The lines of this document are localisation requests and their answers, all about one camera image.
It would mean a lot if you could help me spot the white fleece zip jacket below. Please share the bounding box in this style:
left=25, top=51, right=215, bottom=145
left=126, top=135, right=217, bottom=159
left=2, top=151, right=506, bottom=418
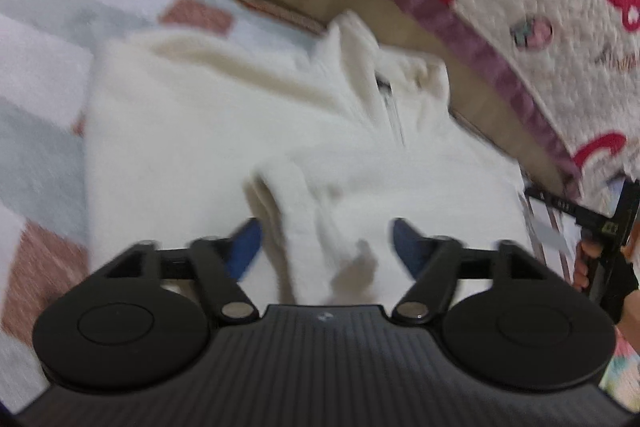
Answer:
left=85, top=13, right=528, bottom=307

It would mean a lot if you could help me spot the black gloved right hand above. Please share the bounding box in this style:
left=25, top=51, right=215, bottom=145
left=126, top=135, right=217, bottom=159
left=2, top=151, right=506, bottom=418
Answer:
left=573, top=239, right=639, bottom=324

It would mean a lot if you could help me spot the checkered pastel floor rug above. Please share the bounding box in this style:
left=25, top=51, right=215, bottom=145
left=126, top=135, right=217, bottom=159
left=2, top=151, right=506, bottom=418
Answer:
left=0, top=0, right=582, bottom=408

